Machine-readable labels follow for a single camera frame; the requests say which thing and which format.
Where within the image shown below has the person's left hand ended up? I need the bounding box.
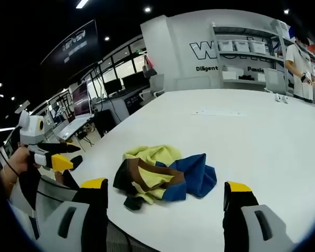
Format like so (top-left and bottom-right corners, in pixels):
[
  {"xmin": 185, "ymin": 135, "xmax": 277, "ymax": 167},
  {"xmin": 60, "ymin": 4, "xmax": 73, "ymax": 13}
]
[{"xmin": 2, "ymin": 145, "xmax": 41, "ymax": 184}]

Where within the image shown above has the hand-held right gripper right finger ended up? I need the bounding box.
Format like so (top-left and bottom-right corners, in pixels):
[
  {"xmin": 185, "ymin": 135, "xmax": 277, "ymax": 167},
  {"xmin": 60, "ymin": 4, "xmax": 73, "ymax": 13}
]
[{"xmin": 222, "ymin": 181, "xmax": 295, "ymax": 252}]

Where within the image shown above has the grey mesh office chair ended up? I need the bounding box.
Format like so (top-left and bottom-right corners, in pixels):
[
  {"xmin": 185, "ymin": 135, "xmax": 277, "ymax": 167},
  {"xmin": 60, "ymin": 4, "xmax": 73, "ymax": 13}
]
[{"xmin": 34, "ymin": 175, "xmax": 148, "ymax": 252}]

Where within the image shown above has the black computer monitor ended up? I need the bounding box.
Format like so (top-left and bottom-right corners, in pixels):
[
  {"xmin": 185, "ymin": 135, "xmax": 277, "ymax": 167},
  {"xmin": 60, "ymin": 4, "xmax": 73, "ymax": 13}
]
[
  {"xmin": 103, "ymin": 78, "xmax": 124, "ymax": 97},
  {"xmin": 120, "ymin": 74, "xmax": 151, "ymax": 92}
]

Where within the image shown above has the lit computer monitor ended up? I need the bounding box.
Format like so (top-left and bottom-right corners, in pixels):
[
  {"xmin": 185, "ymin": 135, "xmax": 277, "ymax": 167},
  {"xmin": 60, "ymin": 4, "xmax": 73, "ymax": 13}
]
[{"xmin": 71, "ymin": 80, "xmax": 93, "ymax": 118}]

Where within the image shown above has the small white table object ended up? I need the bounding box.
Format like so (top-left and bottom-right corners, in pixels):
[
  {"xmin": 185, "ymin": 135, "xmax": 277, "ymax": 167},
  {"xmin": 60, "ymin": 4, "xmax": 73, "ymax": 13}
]
[{"xmin": 274, "ymin": 93, "xmax": 290, "ymax": 105}]

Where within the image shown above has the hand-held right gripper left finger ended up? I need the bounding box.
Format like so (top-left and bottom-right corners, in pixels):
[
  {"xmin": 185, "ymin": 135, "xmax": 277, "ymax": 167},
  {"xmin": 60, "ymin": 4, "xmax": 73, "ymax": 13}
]
[{"xmin": 38, "ymin": 177, "xmax": 110, "ymax": 252}]

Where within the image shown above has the yellow blue brown garment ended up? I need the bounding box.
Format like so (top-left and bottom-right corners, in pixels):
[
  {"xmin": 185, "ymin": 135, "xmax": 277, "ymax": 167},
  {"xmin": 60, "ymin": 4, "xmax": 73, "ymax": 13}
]
[{"xmin": 112, "ymin": 144, "xmax": 218, "ymax": 212}]

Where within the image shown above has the dark hanging banner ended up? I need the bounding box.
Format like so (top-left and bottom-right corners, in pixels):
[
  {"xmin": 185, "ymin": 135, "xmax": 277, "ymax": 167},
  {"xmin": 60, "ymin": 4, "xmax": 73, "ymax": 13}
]
[{"xmin": 39, "ymin": 19, "xmax": 100, "ymax": 67}]

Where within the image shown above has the pink hanging bag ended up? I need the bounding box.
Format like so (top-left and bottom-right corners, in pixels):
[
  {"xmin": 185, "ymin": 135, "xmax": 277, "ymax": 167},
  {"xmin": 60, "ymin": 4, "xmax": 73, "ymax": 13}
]
[{"xmin": 142, "ymin": 54, "xmax": 158, "ymax": 79}]

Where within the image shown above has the grey metal shelf rack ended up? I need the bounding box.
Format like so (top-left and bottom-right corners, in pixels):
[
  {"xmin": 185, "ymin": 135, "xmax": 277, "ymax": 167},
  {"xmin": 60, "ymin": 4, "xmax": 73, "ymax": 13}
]
[{"xmin": 212, "ymin": 22, "xmax": 296, "ymax": 93}]

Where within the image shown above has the white office chair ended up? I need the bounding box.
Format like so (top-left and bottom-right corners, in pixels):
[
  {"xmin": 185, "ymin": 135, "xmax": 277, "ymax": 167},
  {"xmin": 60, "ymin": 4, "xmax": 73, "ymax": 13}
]
[{"xmin": 140, "ymin": 73, "xmax": 165, "ymax": 106}]

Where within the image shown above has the black computer tower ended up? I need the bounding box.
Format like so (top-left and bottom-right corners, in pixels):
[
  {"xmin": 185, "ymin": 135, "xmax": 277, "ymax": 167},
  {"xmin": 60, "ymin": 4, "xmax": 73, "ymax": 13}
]
[{"xmin": 93, "ymin": 109, "xmax": 114, "ymax": 139}]

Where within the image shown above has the white storage box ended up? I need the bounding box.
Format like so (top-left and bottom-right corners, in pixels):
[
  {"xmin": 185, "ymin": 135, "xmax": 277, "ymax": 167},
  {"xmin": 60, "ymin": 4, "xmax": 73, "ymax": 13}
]
[
  {"xmin": 217, "ymin": 40, "xmax": 234, "ymax": 53},
  {"xmin": 233, "ymin": 40, "xmax": 250, "ymax": 53},
  {"xmin": 249, "ymin": 41, "xmax": 267, "ymax": 55}
]

